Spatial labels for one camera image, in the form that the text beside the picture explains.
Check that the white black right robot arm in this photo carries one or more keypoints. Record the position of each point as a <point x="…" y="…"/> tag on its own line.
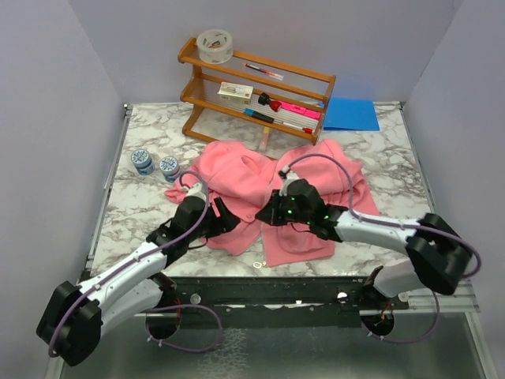
<point x="436" y="257"/>

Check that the yellow pink glue stick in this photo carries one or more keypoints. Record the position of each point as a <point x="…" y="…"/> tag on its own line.
<point x="264" y="139"/>

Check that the white staples box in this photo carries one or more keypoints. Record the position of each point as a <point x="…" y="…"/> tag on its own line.
<point x="237" y="93"/>

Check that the red clear pen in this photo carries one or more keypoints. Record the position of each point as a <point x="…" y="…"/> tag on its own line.
<point x="264" y="71"/>

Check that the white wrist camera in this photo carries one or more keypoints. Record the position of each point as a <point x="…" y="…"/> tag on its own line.
<point x="287" y="176"/>
<point x="196" y="190"/>

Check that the wooden three-tier shelf rack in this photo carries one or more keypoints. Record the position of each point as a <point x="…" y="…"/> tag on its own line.
<point x="201" y="92"/>

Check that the clear tape roll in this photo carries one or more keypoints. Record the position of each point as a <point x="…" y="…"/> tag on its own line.
<point x="215" y="46"/>

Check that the pink highlighter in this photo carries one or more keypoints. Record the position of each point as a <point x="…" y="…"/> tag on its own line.
<point x="300" y="110"/>

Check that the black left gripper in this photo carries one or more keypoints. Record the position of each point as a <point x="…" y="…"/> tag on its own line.
<point x="224" y="223"/>

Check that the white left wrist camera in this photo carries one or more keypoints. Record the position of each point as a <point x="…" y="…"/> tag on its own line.
<point x="196" y="190"/>

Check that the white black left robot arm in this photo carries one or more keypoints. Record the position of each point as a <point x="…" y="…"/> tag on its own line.
<point x="77" y="316"/>

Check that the blue white paint jar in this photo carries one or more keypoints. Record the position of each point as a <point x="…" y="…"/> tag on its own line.
<point x="170" y="168"/>
<point x="142" y="161"/>

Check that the black metal base rail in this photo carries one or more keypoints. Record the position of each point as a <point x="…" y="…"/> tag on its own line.
<point x="270" y="302"/>

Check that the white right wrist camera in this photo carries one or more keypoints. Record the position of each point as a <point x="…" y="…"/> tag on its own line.
<point x="287" y="176"/>

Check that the blue folder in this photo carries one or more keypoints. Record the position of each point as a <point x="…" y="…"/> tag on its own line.
<point x="351" y="115"/>

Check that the white red pen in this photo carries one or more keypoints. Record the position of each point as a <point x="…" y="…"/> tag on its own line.
<point x="296" y="127"/>

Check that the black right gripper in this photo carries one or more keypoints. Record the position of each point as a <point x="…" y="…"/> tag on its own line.
<point x="271" y="215"/>

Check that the silver zipper pull tab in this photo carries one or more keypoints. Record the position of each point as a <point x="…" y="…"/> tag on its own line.
<point x="260" y="265"/>

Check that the blue black marker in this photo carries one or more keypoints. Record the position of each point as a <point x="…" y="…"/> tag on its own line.
<point x="257" y="115"/>

